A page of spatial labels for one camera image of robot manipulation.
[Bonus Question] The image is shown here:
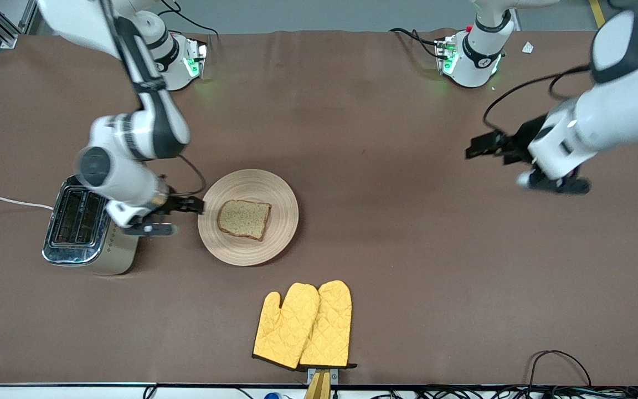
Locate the brown toast slice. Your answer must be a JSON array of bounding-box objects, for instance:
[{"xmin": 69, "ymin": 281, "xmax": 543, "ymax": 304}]
[{"xmin": 218, "ymin": 199, "xmax": 272, "ymax": 241}]

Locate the round wooden plate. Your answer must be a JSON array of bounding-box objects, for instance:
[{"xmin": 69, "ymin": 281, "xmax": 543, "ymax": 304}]
[{"xmin": 198, "ymin": 169, "xmax": 300, "ymax": 267}]

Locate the grey metal bracket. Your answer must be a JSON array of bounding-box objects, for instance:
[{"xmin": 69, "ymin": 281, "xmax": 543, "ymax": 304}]
[{"xmin": 307, "ymin": 367, "xmax": 339, "ymax": 386}]

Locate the black base cable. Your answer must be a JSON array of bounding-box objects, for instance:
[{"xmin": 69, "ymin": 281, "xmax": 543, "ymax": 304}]
[
  {"xmin": 158, "ymin": 0, "xmax": 220, "ymax": 39},
  {"xmin": 389, "ymin": 27, "xmax": 443, "ymax": 59}
]

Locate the brown table cover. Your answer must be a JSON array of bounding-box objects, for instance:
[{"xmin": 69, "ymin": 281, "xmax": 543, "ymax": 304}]
[{"xmin": 0, "ymin": 29, "xmax": 638, "ymax": 387}]

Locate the yellow quilted oven mitt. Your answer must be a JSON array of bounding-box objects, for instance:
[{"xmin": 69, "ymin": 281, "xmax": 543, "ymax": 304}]
[
  {"xmin": 299, "ymin": 280, "xmax": 358, "ymax": 369},
  {"xmin": 252, "ymin": 283, "xmax": 320, "ymax": 370}
]

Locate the yellow floor tape strip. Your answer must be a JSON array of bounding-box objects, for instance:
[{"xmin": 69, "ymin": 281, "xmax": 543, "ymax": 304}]
[{"xmin": 589, "ymin": 0, "xmax": 608, "ymax": 28}]

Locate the black cable bundle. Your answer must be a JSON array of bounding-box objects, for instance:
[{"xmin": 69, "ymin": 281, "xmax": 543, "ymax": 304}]
[{"xmin": 372, "ymin": 387, "xmax": 638, "ymax": 399}]

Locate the black looped cable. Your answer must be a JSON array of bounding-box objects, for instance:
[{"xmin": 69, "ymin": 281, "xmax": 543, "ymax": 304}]
[{"xmin": 528, "ymin": 350, "xmax": 593, "ymax": 388}]

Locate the beige chrome two-slot toaster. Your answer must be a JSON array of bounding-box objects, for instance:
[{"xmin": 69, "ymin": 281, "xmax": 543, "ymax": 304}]
[{"xmin": 42, "ymin": 175, "xmax": 140, "ymax": 276}]

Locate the yellow wooden stick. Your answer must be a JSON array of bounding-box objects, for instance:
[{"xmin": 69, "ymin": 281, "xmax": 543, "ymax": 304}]
[{"xmin": 303, "ymin": 370, "xmax": 332, "ymax": 399}]

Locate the white toaster power cable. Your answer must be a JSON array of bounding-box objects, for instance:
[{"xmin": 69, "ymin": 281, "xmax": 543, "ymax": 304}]
[{"xmin": 0, "ymin": 196, "xmax": 55, "ymax": 211}]

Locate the black left base cable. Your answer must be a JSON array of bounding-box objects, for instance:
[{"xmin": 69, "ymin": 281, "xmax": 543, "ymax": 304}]
[{"xmin": 389, "ymin": 27, "xmax": 443, "ymax": 59}]

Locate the black right base cable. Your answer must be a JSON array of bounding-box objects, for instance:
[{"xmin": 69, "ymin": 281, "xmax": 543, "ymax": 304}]
[{"xmin": 158, "ymin": 0, "xmax": 220, "ymax": 39}]

